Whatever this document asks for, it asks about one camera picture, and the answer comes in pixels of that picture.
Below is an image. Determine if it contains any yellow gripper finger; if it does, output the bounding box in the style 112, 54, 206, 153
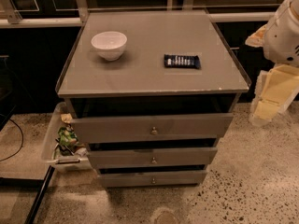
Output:
245, 25, 266, 48

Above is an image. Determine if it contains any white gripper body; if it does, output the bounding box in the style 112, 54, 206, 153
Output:
249, 64, 299, 127

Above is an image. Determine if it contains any grey drawer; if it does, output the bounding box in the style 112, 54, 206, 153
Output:
99, 170, 207, 188
71, 113, 233, 143
88, 147, 217, 169

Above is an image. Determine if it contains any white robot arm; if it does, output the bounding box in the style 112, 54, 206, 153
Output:
245, 0, 299, 127

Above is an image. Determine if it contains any grey drawer cabinet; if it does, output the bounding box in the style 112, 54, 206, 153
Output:
56, 10, 250, 175

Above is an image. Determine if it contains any grey bottom drawer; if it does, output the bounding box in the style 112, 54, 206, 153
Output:
99, 170, 207, 188

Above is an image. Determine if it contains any grey top drawer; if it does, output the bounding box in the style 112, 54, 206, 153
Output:
71, 113, 233, 143

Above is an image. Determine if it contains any white ceramic bowl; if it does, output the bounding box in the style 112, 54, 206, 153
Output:
91, 31, 127, 61

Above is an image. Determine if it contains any white railing bar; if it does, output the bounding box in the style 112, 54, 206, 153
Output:
0, 12, 274, 29

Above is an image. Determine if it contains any green snack bag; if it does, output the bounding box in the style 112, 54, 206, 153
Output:
58, 126, 78, 147

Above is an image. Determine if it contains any clear plastic storage bin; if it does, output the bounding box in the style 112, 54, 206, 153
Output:
41, 102, 92, 173

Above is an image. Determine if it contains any black floor bar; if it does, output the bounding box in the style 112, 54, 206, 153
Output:
24, 166, 55, 224

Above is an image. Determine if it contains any black floor cable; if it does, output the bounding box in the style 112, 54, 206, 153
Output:
0, 113, 24, 162

